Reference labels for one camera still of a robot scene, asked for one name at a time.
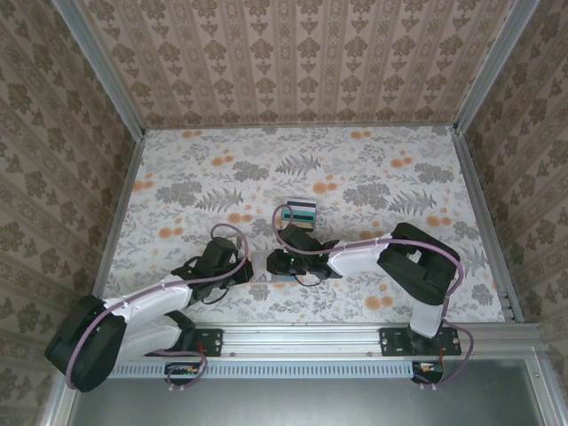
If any beige card holder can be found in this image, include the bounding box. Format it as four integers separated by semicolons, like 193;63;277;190
248;250;298;285

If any grey metal panel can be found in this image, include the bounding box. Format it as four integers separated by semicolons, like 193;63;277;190
42;357;568;426

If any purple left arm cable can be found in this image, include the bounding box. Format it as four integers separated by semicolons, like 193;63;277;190
66;224;249;394

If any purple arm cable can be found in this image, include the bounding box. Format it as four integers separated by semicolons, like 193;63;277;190
66;224;249;394
271;203;476;392

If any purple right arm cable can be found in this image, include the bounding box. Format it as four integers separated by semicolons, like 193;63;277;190
271;203;476;392

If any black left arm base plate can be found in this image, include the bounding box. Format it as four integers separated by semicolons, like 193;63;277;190
177;327;223;357

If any aluminium mounting rail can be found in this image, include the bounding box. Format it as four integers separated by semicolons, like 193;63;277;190
66;323;543;359

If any slotted grey cable duct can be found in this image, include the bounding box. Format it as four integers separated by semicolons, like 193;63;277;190
110;359;418;380

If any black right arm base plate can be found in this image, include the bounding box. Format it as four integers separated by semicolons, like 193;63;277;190
379;327;462;357

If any black cable connector box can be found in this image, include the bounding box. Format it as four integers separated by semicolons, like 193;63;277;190
164;361;203;386
410;359;446;385

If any aluminium side rail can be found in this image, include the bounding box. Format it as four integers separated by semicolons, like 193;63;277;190
452;126;525;323
83;130;147;325

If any aluminium frame post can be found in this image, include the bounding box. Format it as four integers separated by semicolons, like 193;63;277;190
454;0;543;134
51;0;147;139

